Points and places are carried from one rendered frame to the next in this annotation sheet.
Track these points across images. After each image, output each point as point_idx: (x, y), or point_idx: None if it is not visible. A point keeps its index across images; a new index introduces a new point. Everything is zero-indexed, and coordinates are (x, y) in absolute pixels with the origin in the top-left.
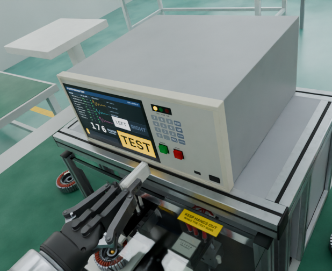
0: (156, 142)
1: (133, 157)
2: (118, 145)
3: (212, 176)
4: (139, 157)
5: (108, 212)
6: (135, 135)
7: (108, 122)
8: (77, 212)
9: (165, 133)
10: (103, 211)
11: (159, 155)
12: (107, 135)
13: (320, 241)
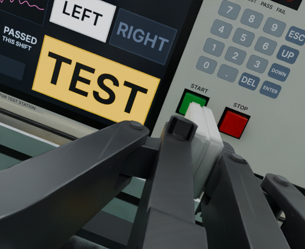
0: (176, 84)
1: (50, 127)
2: (15, 85)
3: (296, 186)
4: (77, 127)
5: (282, 240)
6: (114, 57)
7: (25, 6)
8: (4, 242)
9: (231, 61)
10: (251, 233)
11: (158, 124)
12: None
13: None
